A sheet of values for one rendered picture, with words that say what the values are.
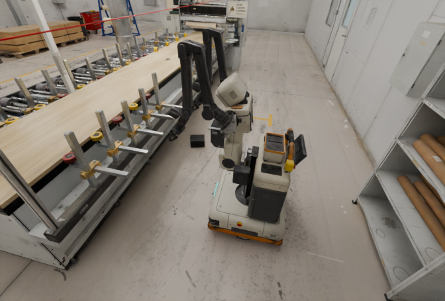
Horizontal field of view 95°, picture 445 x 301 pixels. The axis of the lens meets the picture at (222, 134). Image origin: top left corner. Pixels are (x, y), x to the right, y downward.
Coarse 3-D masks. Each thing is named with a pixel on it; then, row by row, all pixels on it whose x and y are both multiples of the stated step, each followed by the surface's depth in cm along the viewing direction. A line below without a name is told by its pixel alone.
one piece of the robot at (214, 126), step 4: (212, 120) 152; (216, 120) 153; (212, 124) 148; (216, 124) 148; (212, 128) 143; (216, 128) 144; (220, 128) 144; (212, 132) 145; (216, 132) 143; (220, 132) 143; (212, 136) 147; (216, 136) 146; (220, 136) 145; (224, 136) 145; (228, 136) 145; (212, 140) 149; (216, 140) 148; (220, 140) 147; (216, 144) 150; (220, 144) 149
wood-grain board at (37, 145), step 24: (168, 48) 375; (120, 72) 267; (144, 72) 270; (168, 72) 273; (72, 96) 207; (96, 96) 209; (120, 96) 211; (24, 120) 169; (48, 120) 170; (72, 120) 171; (96, 120) 172; (0, 144) 144; (24, 144) 144; (48, 144) 145; (24, 168) 126; (48, 168) 127; (0, 192) 112
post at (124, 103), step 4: (124, 100) 158; (124, 104) 158; (124, 108) 160; (128, 108) 163; (124, 112) 162; (128, 112) 164; (124, 116) 165; (128, 116) 165; (128, 120) 166; (128, 124) 169; (132, 124) 172; (128, 128) 171; (132, 128) 173; (132, 140) 179; (136, 140) 181
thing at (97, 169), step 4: (72, 164) 138; (76, 164) 138; (80, 168) 139; (96, 168) 136; (100, 168) 136; (104, 168) 136; (108, 168) 136; (100, 172) 136; (104, 172) 135; (108, 172) 134; (112, 172) 133; (116, 172) 134; (120, 172) 134; (124, 172) 134; (128, 172) 134; (120, 176) 134; (124, 176) 132; (128, 176) 134
